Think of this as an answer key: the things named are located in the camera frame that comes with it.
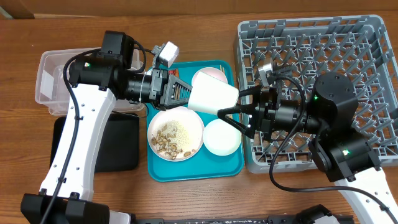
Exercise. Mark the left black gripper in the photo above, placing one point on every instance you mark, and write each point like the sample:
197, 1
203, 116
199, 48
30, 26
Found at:
161, 94

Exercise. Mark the white cup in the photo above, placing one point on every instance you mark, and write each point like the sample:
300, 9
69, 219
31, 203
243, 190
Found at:
209, 95

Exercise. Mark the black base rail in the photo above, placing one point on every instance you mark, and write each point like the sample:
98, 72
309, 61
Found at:
278, 219

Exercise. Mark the black plastic tray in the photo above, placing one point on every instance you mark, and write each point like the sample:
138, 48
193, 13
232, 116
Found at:
119, 148

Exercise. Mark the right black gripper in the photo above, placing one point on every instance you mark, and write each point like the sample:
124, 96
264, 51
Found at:
262, 98

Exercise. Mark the pink-rimmed white bowl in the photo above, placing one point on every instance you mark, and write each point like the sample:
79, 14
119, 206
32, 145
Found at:
213, 72

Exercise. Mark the white plate with peanut shells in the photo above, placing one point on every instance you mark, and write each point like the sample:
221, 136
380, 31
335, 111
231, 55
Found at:
175, 135

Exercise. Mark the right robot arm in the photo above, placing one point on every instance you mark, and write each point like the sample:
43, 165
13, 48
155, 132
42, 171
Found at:
338, 150

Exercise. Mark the clear plastic storage bin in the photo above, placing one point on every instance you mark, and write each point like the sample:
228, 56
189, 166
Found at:
50, 89

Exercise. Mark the white bowl with green rim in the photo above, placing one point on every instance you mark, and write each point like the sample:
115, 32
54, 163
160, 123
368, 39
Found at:
220, 138

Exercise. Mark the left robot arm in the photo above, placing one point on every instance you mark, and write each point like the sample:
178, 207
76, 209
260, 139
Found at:
96, 80

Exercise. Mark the grey dishwasher rack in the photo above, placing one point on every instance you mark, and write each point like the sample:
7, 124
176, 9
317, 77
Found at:
356, 46

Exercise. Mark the teal serving tray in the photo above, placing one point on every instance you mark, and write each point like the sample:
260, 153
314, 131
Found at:
204, 164

